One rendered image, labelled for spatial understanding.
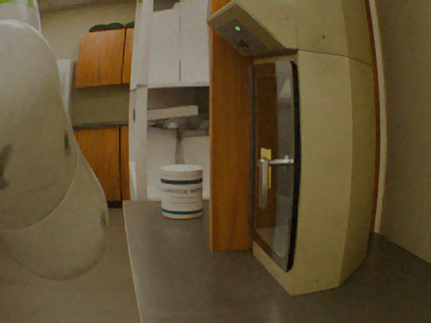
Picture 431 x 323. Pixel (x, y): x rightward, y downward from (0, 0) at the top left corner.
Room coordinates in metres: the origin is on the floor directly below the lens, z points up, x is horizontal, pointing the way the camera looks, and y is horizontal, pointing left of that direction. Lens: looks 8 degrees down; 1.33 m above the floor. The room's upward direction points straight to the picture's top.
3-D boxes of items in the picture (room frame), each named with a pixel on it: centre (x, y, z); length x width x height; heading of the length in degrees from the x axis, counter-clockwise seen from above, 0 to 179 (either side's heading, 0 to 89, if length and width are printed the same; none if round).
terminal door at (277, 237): (1.05, -0.11, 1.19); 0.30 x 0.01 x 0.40; 10
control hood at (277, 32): (1.04, -0.06, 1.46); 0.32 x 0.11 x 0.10; 11
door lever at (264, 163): (0.94, -0.10, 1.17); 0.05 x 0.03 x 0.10; 100
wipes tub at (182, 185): (1.64, 0.10, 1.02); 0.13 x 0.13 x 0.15
